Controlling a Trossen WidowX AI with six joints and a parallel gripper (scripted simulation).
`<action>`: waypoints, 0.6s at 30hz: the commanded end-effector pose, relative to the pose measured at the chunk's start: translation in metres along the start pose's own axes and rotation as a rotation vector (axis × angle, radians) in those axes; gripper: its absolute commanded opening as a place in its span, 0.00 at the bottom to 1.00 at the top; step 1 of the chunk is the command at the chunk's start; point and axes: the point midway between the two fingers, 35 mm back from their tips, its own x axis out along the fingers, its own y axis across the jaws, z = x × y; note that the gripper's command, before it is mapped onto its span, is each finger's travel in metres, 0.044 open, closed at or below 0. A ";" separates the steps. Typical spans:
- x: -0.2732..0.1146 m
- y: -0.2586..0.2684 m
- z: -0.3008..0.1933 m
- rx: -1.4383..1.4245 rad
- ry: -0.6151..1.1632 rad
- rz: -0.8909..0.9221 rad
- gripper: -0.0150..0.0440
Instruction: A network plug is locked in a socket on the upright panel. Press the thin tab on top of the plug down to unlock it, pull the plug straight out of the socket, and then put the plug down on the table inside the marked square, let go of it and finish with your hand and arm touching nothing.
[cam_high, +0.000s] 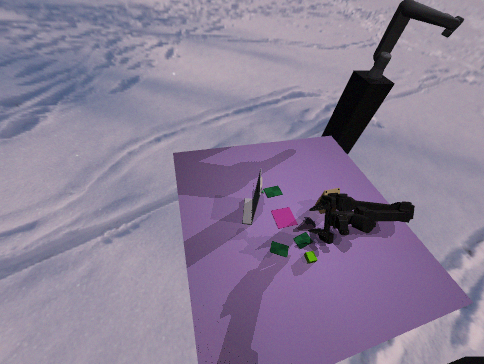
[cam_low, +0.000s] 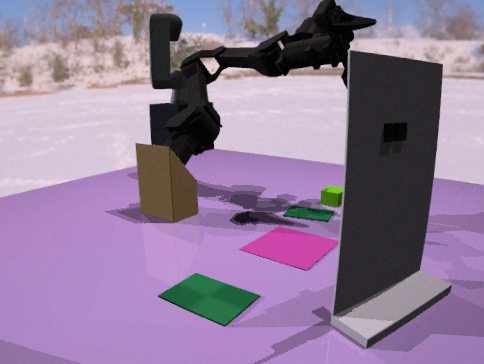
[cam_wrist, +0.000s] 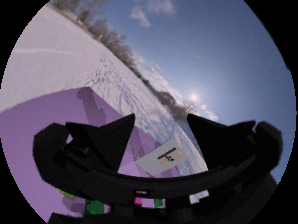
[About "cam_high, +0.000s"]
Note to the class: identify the pink flat square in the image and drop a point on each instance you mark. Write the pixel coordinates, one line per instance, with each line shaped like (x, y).
(284, 217)

